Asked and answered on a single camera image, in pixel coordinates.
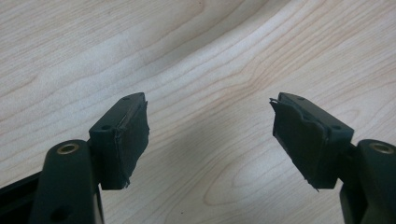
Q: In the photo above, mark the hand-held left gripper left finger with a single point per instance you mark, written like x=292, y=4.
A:
x=120, y=146

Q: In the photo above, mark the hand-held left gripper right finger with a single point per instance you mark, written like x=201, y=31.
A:
x=308, y=146

